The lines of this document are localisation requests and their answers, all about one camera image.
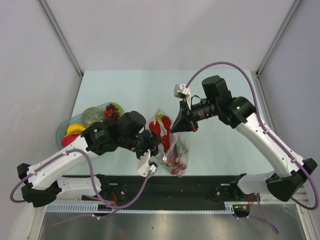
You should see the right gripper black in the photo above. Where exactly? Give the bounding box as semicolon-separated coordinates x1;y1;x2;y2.
170;98;219;133

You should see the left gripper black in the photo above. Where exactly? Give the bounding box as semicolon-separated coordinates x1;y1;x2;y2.
119;129;163;164

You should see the red plastic lobster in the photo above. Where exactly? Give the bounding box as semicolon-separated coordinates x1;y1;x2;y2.
148;113;187;176

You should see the clear zip top bag pink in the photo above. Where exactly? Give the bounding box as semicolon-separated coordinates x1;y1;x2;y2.
147;107;191;179

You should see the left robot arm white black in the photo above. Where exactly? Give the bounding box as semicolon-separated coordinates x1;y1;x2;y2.
10;111;162;210

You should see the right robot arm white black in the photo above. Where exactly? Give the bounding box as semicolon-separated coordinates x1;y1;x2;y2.
170;75;318;202

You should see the dark red grape bunch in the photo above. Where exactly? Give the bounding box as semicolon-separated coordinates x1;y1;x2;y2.
104;103;121;120

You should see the green round melon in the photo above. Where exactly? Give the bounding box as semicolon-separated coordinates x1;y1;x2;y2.
81;107;106;127

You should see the pink dragon fruit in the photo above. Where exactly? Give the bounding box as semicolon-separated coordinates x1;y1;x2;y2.
61;134;80;147

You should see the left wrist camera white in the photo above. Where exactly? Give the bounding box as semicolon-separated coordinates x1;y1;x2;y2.
137;149;158;178

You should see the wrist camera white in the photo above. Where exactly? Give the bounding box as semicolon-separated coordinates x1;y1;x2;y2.
173;84;191;109
137;149;158;178

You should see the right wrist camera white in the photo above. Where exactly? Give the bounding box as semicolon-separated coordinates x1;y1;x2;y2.
173;84;191;109

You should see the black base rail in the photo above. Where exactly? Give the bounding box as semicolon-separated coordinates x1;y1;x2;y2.
97;174;257;210

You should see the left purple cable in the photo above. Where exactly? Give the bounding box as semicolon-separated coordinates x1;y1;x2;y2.
9;148;154;226

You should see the purple cable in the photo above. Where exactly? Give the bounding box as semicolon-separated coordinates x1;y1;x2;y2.
9;148;154;226
186;61;318;235

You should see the white slotted cable duct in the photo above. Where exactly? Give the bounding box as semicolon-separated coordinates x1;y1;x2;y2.
45;202;249;215

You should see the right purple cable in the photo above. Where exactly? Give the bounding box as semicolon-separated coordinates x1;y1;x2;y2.
186;61;318;235

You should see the aluminium frame post right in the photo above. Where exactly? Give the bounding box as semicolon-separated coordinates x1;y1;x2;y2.
255;0;304;77

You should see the aluminium frame post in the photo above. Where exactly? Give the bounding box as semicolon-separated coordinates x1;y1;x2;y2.
36;0;84;79
255;0;304;77

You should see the aluminium frame post left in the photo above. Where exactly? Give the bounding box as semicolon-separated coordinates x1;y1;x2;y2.
36;0;84;79

